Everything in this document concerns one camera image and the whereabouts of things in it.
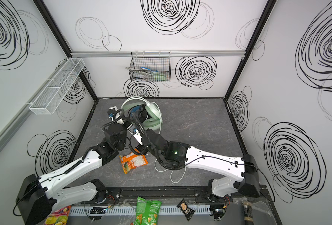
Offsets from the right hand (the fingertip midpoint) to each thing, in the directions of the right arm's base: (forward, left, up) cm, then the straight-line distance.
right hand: (135, 134), depth 64 cm
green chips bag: (-27, -5, -25) cm, 37 cm away
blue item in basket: (+46, 0, +4) cm, 47 cm away
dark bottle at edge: (-26, -54, -27) cm, 66 cm away
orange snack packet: (-3, +7, -26) cm, 27 cm away
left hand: (+14, +9, -1) cm, 16 cm away
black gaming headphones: (+35, +7, -25) cm, 44 cm away
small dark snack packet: (-27, -25, -28) cm, 46 cm away
